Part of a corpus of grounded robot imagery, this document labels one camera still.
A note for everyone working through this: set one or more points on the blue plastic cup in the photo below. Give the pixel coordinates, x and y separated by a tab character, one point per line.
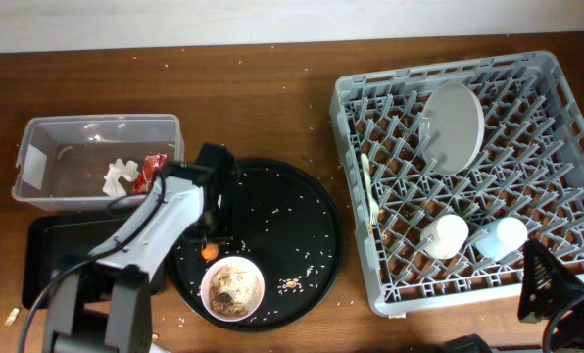
501	237

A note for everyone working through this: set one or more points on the cream plastic cup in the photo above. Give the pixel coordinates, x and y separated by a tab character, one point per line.
446	236

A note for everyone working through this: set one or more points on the grey plate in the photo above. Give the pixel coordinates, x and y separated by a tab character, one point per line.
453	119

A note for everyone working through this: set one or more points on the white plastic fork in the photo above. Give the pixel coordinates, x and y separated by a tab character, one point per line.
373	206

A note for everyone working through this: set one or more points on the pink bowl with leftovers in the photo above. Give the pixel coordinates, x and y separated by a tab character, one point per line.
232	289

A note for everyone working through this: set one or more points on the orange carrot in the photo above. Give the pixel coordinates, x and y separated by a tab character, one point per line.
210	251

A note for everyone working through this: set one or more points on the red snack wrapper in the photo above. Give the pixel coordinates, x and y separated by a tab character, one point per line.
152	162

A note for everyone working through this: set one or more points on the white tissue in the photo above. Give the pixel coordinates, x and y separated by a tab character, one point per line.
118	170

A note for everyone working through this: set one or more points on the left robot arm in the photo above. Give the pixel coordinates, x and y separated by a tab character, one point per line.
102	303

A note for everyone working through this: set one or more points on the grey dishwasher rack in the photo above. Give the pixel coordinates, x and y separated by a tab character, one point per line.
530	166

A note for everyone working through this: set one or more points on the round black tray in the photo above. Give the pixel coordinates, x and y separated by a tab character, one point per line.
283	220

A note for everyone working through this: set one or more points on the clear plastic bin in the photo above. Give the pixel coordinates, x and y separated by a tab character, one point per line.
63	161

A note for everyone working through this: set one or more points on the black rectangular tray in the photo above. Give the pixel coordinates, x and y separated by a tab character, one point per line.
52	238

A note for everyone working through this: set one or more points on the peanut on table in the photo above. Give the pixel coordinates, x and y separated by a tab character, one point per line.
12	317

